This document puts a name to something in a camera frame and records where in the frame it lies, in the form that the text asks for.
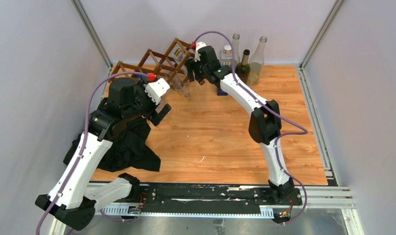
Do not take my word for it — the clear bottle black cap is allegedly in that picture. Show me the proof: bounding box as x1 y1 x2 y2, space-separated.
173 48 205 85

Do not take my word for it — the brown wooden wine rack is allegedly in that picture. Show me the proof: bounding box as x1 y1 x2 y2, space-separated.
111 38 195 89

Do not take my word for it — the black cloth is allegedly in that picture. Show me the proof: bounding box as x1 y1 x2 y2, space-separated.
60 118 162 186

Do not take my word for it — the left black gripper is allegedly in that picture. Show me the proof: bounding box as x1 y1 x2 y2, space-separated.
124 77 171 125

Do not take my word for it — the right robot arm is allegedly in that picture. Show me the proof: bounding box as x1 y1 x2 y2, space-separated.
185 42 295 205

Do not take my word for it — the blue glass bottle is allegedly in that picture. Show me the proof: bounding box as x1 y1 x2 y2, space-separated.
217 45 235 96

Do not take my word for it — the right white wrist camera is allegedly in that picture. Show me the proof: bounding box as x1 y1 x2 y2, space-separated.
191 42 207 62

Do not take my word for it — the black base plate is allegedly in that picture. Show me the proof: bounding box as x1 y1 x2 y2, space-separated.
108 182 303 215

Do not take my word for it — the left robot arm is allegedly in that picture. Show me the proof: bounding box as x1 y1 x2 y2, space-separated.
35 73 171 231

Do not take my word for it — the clear bottle dark label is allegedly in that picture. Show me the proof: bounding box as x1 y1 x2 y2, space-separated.
231 33 240 65
247 36 267 86

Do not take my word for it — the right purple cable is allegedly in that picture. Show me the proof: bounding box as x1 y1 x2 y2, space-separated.
194 30 308 226

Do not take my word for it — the dark green wine bottle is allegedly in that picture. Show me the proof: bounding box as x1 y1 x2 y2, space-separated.
235 49 250 84

